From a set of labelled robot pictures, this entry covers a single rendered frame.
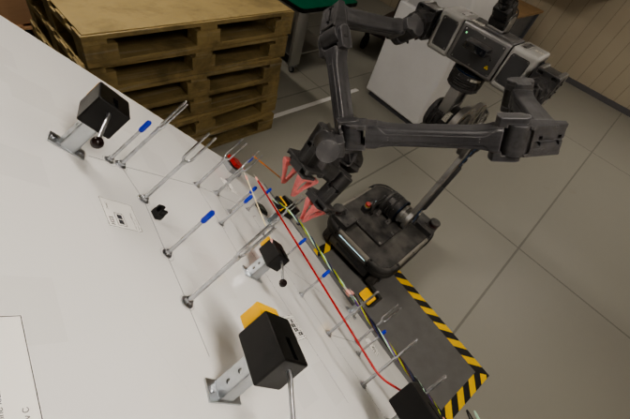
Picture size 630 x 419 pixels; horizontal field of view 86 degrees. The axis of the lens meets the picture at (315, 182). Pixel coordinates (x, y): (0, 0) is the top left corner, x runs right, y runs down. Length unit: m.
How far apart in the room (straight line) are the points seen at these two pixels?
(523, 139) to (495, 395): 1.76
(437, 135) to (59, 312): 0.75
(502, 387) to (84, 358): 2.29
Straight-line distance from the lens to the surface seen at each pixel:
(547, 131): 0.92
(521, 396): 2.52
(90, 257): 0.41
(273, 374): 0.36
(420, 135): 0.85
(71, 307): 0.36
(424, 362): 2.23
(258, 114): 2.87
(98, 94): 0.49
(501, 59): 1.44
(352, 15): 1.19
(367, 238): 2.14
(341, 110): 1.05
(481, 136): 0.87
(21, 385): 0.31
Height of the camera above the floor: 1.87
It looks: 45 degrees down
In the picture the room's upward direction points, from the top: 19 degrees clockwise
